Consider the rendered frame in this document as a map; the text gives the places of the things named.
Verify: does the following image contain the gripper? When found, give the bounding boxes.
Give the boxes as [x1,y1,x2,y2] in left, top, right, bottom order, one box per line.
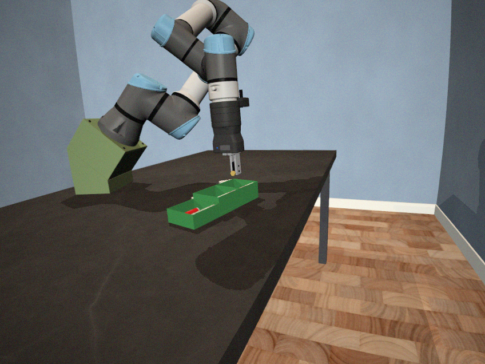
[208,81,249,175]

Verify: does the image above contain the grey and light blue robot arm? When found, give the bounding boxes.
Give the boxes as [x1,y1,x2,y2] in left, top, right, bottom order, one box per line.
[98,0,255,147]

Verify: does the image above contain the green rack of bins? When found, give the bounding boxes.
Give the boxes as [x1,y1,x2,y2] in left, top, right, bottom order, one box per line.
[167,179,259,230]

